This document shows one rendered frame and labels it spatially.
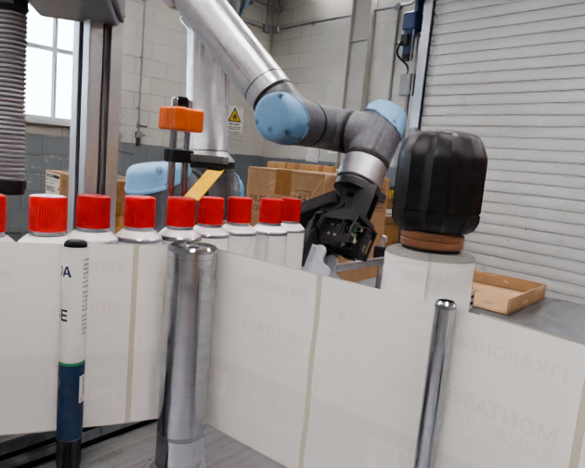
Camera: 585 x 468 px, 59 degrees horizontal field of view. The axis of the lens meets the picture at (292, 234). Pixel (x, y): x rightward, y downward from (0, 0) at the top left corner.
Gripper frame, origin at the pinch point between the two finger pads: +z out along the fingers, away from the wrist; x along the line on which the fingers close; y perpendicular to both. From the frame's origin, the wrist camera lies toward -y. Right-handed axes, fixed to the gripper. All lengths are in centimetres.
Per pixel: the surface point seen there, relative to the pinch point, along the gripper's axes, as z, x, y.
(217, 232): 0.4, -22.4, 2.2
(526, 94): -297, 317, -105
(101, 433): 25.1, -27.2, 5.7
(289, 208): -9.3, -11.2, 0.9
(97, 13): -15.1, -44.0, -8.5
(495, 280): -38, 83, 0
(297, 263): -3.0, -6.1, 2.4
